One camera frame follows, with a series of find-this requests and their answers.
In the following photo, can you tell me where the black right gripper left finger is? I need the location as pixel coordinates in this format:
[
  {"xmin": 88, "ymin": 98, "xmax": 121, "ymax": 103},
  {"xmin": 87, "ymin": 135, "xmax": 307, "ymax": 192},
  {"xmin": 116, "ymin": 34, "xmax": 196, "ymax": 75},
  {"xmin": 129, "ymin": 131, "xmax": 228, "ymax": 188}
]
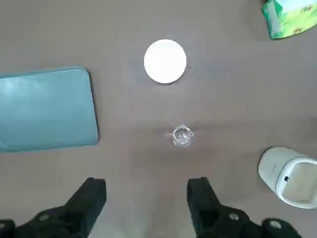
[{"xmin": 0, "ymin": 177, "xmax": 107, "ymax": 238}]

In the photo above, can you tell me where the green tissue pack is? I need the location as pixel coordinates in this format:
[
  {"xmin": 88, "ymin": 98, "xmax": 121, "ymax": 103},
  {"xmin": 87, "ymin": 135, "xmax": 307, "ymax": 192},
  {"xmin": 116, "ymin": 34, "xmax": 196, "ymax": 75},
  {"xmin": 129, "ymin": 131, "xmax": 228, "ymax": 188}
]
[{"xmin": 262, "ymin": 0, "xmax": 317, "ymax": 40}]

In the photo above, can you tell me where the grey square tray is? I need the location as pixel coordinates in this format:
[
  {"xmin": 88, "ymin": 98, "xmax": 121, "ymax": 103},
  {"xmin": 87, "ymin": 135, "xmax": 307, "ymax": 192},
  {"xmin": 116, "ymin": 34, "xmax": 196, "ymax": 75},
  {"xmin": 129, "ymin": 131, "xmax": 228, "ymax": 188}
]
[{"xmin": 0, "ymin": 65, "xmax": 99, "ymax": 153}]

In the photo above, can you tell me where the cream lidded mini trash bin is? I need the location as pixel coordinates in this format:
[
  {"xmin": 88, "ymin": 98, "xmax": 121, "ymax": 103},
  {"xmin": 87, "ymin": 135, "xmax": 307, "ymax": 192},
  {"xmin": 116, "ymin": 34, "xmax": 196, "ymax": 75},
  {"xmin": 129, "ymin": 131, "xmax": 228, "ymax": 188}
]
[{"xmin": 258, "ymin": 146, "xmax": 317, "ymax": 210}]

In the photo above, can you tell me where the clear plastic measuring cup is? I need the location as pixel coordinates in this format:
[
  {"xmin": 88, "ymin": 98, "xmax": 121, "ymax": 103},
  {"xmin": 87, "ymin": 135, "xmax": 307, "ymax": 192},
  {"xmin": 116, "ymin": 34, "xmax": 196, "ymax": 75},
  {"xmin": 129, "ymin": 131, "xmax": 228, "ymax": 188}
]
[{"xmin": 171, "ymin": 124, "xmax": 195, "ymax": 148}]

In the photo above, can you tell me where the white round bowl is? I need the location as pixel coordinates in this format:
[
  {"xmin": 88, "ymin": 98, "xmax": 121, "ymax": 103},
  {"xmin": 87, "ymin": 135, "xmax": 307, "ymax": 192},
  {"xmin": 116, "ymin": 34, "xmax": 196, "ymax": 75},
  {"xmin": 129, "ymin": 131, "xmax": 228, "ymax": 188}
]
[{"xmin": 144, "ymin": 39, "xmax": 187, "ymax": 84}]

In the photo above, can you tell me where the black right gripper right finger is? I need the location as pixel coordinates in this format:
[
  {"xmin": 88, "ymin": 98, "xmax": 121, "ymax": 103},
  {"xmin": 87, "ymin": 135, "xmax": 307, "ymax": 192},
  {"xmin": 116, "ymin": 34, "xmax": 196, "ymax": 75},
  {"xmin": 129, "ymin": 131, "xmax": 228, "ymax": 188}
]
[{"xmin": 187, "ymin": 177, "xmax": 304, "ymax": 238}]

